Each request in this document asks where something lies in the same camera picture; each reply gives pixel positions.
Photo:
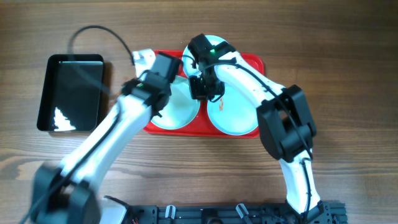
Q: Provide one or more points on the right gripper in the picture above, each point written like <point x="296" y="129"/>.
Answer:
<point x="197" y="93"/>

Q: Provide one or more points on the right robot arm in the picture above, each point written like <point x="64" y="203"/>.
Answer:
<point x="286" y="126"/>

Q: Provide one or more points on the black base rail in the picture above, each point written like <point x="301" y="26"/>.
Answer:
<point x="278" y="213"/>

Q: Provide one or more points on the black rectangular container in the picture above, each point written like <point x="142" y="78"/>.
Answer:
<point x="70" y="102"/>

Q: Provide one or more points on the red plastic tray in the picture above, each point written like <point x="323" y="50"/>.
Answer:
<point x="201" y="124"/>

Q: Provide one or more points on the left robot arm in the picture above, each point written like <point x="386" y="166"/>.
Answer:
<point x="68" y="193"/>

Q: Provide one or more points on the light blue plate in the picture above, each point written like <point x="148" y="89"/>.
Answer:
<point x="181" y="108"/>
<point x="232" y="114"/>
<point x="189" y="66"/>

